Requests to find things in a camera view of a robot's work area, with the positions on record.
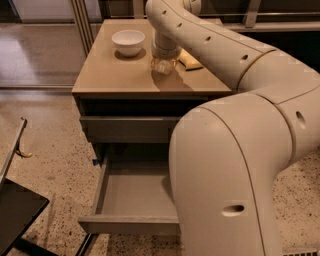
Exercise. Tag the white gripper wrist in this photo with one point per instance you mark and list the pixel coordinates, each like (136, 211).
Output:
(165, 52)

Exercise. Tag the clear plastic water bottle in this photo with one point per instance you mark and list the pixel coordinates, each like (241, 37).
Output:
(163, 66)

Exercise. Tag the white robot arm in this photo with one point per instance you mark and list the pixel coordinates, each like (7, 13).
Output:
(225, 154)

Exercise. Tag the tan drawer cabinet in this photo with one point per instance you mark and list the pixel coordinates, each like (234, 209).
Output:
(112, 85)

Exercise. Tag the closed grey top drawer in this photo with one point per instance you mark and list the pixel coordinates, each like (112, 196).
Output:
(102, 129)

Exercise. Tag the open grey middle drawer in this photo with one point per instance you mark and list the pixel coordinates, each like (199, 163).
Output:
(134, 193)

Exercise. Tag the yellow sponge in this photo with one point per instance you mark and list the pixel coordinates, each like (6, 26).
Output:
(189, 62)

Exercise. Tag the white ceramic bowl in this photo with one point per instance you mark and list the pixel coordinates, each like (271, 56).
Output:
(128, 42)

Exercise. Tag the metal bar with hook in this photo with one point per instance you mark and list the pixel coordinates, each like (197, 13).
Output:
(14, 150)

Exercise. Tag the black panel at left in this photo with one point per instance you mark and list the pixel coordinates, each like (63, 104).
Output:
(19, 208)

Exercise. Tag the white floor vent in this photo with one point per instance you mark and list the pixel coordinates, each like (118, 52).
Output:
(301, 252)

